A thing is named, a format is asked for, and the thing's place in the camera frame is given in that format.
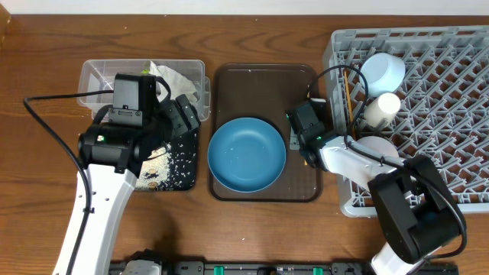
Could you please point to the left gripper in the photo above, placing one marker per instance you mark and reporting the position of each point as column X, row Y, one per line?
column 179, row 121

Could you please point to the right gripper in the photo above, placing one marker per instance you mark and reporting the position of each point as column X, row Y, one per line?
column 294, row 141

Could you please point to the white napkin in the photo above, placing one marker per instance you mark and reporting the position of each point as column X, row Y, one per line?
column 178, row 83

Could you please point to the dark blue plate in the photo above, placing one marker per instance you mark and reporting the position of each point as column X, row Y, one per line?
column 247, row 155

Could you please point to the white rice pile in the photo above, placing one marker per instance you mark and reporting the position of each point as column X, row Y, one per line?
column 160, row 168

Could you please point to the pink bowl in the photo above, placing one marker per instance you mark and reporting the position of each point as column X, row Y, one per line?
column 380, row 145

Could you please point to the cream cup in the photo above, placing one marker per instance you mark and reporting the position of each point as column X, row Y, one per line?
column 383, row 108

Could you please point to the light blue bowl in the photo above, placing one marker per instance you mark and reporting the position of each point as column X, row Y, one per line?
column 384, row 73

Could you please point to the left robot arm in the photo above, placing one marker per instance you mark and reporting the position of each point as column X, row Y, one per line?
column 102, row 195

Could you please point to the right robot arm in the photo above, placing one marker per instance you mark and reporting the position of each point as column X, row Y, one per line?
column 416, row 212

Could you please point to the clear plastic waste bin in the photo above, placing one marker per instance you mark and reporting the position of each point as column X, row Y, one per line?
column 100, row 75

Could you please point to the grey dishwasher rack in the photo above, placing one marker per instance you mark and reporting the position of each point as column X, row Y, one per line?
column 444, row 99

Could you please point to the black rectangular tray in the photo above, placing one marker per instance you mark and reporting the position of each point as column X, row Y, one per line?
column 187, row 164

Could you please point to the brown serving tray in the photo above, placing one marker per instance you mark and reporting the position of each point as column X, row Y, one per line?
column 265, row 91

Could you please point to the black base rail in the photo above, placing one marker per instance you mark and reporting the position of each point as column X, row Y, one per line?
column 200, row 268

